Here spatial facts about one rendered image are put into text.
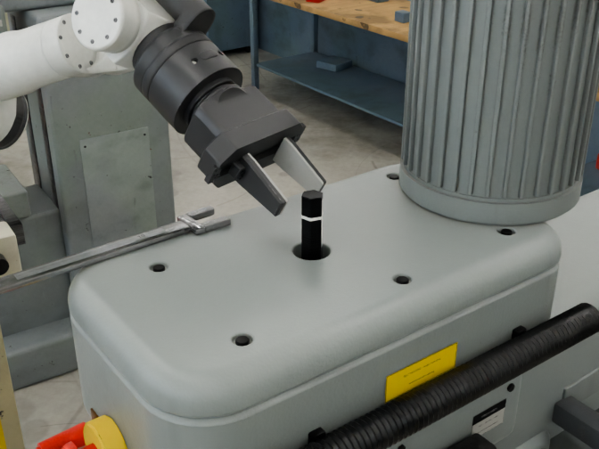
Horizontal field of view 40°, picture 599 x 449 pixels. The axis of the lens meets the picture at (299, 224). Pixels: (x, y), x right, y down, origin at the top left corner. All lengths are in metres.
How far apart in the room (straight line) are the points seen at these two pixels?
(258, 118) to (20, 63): 0.29
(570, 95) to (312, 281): 0.31
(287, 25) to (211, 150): 7.43
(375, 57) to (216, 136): 6.45
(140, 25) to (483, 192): 0.38
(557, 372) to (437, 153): 0.32
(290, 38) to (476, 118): 7.38
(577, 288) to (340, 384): 0.42
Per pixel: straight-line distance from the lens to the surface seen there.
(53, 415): 3.66
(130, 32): 0.84
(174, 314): 0.71
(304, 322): 0.70
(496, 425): 0.95
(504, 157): 0.84
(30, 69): 0.95
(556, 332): 0.87
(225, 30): 8.26
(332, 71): 7.09
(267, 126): 0.80
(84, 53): 0.94
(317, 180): 0.80
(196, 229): 0.83
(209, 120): 0.78
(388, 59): 7.09
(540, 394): 1.02
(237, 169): 0.77
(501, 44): 0.81
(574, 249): 1.13
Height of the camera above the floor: 2.28
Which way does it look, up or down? 27 degrees down
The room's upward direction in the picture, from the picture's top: straight up
